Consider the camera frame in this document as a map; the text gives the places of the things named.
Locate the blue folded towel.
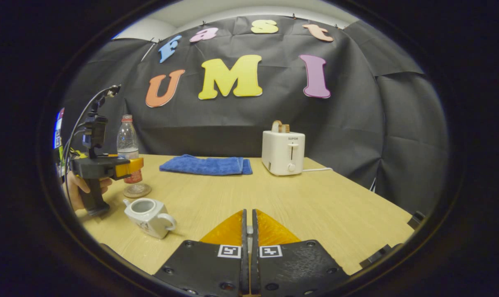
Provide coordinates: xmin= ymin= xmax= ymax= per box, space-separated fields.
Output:
xmin=159 ymin=154 xmax=253 ymax=176

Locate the computer monitor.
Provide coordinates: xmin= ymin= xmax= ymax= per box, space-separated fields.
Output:
xmin=54 ymin=108 xmax=65 ymax=150

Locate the white toaster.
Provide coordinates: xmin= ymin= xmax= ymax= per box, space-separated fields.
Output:
xmin=261 ymin=130 xmax=306 ymax=176

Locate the black backdrop cloth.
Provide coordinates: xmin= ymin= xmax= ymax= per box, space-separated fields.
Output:
xmin=62 ymin=14 xmax=449 ymax=215

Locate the clear plastic water bottle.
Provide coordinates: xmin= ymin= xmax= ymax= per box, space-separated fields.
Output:
xmin=117 ymin=115 xmax=143 ymax=184

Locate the round cork coaster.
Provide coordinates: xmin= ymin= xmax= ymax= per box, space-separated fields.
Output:
xmin=123 ymin=183 xmax=152 ymax=198

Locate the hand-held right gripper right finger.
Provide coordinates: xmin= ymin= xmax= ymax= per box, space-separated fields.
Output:
xmin=249 ymin=209 xmax=351 ymax=297

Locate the black table edge clamp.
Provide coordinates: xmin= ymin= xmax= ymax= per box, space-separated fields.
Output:
xmin=407 ymin=210 xmax=426 ymax=230
xmin=359 ymin=243 xmax=400 ymax=269

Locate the white ceramic teacup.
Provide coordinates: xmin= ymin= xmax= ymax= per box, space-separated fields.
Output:
xmin=123 ymin=198 xmax=177 ymax=239

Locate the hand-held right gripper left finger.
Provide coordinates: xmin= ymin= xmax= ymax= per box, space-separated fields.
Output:
xmin=154 ymin=209 xmax=250 ymax=297

